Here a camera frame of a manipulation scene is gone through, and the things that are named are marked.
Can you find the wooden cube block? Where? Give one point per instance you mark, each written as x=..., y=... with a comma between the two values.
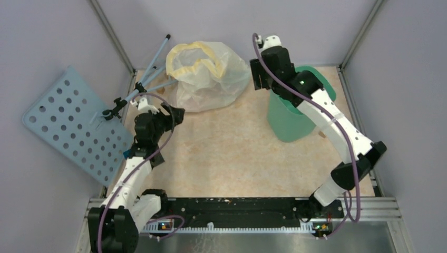
x=321, y=134

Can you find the small wooden block near tripod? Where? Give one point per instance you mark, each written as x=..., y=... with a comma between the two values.
x=161, y=90

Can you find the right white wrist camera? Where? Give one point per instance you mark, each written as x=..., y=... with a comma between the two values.
x=267, y=42

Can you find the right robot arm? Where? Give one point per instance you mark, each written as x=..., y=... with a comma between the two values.
x=358, y=153

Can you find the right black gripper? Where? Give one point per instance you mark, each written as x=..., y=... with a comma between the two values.
x=257, y=70

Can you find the green plastic trash bin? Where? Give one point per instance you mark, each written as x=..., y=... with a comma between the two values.
x=286, y=121

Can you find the translucent white yellow trash bag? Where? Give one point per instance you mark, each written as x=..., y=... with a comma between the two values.
x=210, y=75

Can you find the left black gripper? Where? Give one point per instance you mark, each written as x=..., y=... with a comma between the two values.
x=168, y=118

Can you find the light blue perforated board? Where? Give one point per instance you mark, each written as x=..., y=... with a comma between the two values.
x=68, y=116

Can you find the blue clamp block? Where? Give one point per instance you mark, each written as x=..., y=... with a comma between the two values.
x=126, y=153

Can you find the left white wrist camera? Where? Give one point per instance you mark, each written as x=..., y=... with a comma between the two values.
x=143, y=105

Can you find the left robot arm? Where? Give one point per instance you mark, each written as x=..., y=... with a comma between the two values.
x=116, y=224

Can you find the light blue tripod stand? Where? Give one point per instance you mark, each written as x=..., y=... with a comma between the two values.
x=149, y=75

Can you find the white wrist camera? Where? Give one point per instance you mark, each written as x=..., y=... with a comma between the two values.
x=143, y=105
x=267, y=42

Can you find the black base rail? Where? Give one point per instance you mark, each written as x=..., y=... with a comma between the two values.
x=257, y=213

